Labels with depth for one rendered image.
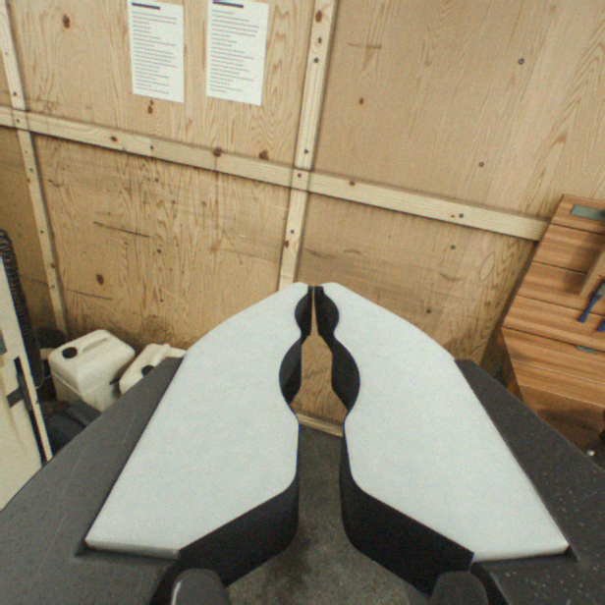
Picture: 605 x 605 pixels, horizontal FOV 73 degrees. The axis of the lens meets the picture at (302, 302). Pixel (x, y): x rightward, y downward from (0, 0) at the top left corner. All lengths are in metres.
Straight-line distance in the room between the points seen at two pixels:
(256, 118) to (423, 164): 0.62
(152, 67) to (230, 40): 0.32
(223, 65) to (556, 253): 1.31
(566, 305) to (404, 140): 0.81
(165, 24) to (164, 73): 0.15
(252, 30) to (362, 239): 0.80
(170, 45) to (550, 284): 1.57
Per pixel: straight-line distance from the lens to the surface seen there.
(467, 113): 1.54
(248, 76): 1.64
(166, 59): 1.77
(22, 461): 1.33
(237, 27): 1.65
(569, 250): 1.63
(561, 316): 1.73
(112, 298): 2.29
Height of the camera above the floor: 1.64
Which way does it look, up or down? 31 degrees down
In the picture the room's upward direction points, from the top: 10 degrees clockwise
